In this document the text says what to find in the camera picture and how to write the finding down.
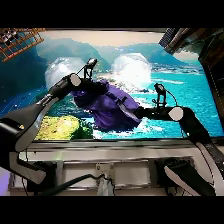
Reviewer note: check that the brown lattice rack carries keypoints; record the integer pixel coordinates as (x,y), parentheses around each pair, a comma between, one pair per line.
(16,41)

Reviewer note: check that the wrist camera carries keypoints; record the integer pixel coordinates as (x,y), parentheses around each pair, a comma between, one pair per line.
(90,64)
(159,89)

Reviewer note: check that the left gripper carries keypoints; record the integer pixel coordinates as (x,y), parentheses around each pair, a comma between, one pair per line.
(97,87)

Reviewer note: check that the silver frame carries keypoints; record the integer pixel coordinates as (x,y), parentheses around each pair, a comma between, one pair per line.
(133,150)

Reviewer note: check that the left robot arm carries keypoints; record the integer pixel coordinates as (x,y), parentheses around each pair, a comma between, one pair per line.
(29,120)

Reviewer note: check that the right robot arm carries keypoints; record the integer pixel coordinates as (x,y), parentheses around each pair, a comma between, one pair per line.
(194,126)

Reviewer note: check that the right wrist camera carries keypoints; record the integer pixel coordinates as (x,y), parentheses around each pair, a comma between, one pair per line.
(159,89)

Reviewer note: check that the purple garment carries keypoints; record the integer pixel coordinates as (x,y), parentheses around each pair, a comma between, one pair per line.
(110,110)

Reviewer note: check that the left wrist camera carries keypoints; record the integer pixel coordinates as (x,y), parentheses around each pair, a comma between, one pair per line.
(90,64)

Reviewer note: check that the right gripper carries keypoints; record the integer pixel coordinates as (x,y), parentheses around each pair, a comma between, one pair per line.
(145,113)

